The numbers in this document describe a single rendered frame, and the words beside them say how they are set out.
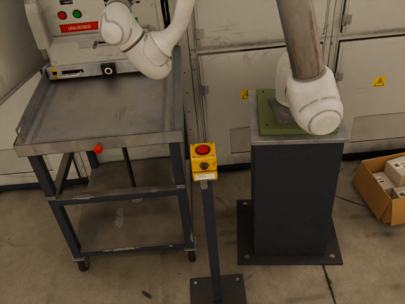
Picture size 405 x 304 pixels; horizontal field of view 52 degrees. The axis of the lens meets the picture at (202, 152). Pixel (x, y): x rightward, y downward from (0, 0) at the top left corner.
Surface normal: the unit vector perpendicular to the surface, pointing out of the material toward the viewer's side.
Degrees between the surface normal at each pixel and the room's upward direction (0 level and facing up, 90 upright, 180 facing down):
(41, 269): 0
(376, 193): 76
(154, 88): 0
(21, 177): 90
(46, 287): 0
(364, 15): 90
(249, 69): 90
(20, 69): 90
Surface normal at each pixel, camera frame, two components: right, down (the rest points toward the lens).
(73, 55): 0.05, 0.64
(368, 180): -0.97, -0.03
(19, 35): 0.96, 0.11
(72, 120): -0.08, -0.76
